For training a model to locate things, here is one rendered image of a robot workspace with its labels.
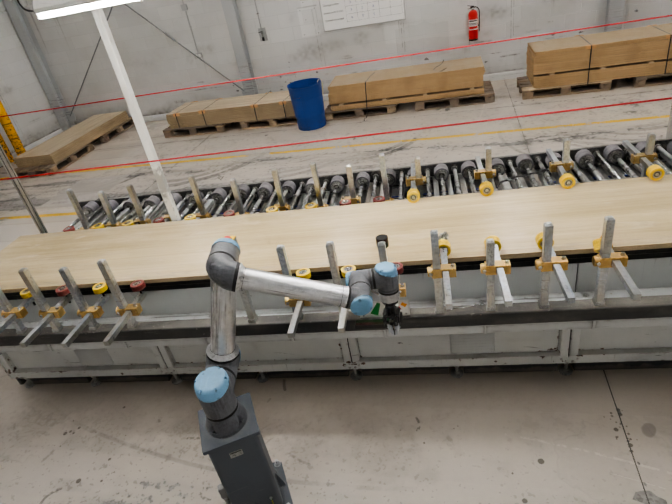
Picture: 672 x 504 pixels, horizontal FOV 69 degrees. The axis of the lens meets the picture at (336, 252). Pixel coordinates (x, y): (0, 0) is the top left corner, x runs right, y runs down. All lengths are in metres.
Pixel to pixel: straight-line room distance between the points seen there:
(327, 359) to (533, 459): 1.28
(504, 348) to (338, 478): 1.20
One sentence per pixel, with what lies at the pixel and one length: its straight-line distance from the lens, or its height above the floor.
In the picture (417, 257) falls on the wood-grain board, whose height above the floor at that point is 0.90.
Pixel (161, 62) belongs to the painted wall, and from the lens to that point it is 10.79.
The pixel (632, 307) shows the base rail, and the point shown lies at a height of 0.70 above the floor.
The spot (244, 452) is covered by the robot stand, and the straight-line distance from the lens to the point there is 2.45.
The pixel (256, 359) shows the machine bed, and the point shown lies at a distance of 3.34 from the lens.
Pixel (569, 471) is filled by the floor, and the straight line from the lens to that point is 2.88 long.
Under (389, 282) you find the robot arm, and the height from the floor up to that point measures 1.14.
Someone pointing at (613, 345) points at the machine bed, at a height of 0.20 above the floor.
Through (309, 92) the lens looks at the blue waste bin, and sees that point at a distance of 7.94.
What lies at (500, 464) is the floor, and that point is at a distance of 2.86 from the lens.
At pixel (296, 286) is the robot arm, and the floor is 1.28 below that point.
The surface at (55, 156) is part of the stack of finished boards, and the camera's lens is 9.58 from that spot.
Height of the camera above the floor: 2.34
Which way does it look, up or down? 31 degrees down
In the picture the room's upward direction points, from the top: 11 degrees counter-clockwise
